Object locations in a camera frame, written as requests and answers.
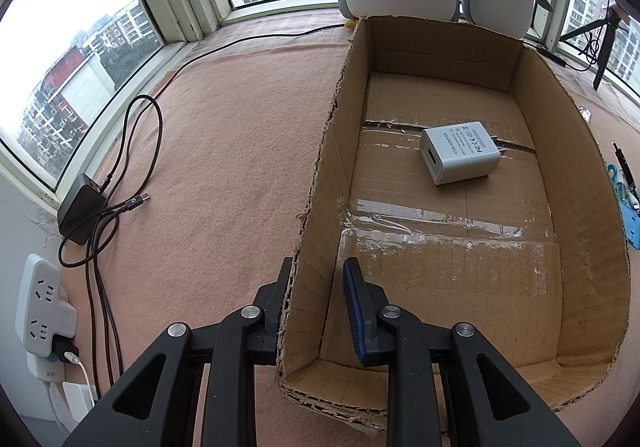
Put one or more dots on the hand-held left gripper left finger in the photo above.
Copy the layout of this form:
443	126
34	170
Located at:
267	314

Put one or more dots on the black plug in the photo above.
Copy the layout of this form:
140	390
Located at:
65	351

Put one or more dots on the pink felt blanket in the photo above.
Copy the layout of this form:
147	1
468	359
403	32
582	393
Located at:
225	152

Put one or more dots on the black power adapter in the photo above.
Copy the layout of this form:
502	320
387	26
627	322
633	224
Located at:
80	209

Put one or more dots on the white wall socket adapter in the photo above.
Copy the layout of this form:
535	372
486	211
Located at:
40	302

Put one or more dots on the black bar-shaped device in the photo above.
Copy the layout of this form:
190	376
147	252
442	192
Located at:
552	56

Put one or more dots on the black tripod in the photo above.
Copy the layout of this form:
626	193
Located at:
605	47

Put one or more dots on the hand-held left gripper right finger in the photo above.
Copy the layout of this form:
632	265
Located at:
354	307

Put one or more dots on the white wall adapter block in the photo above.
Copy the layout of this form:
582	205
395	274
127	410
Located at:
75	397

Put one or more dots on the cardboard box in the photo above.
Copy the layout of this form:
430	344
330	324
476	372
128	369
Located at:
450	277

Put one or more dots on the white USB wall charger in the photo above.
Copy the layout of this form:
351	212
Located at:
460	152

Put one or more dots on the black marker pen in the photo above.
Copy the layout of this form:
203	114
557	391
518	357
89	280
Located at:
624	162

